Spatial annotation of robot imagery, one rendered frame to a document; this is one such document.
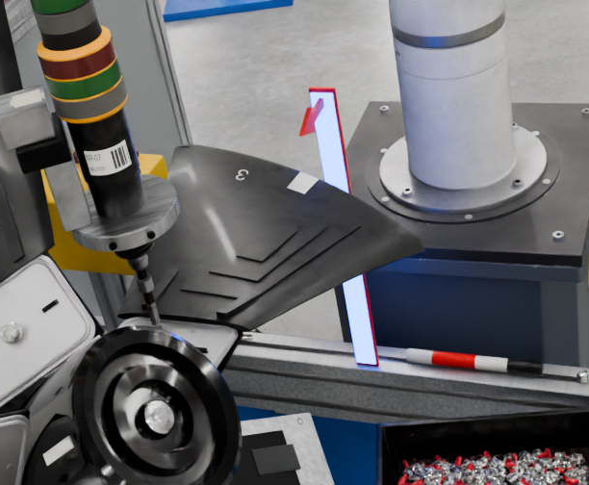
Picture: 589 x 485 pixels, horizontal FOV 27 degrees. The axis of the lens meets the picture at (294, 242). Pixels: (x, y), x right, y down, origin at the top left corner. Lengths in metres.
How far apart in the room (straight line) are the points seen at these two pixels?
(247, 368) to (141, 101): 1.00
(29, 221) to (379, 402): 0.61
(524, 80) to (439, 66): 2.26
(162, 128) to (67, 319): 1.58
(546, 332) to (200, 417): 0.67
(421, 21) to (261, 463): 0.51
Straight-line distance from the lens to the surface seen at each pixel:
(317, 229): 0.95
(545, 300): 1.32
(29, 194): 0.78
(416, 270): 1.30
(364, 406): 1.31
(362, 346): 1.25
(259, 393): 1.35
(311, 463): 1.00
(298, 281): 0.88
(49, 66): 0.70
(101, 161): 0.73
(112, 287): 1.34
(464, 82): 1.28
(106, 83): 0.70
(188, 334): 0.84
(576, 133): 1.45
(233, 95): 3.67
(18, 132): 0.72
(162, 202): 0.75
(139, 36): 2.25
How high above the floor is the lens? 1.70
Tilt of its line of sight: 35 degrees down
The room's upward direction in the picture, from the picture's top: 11 degrees counter-clockwise
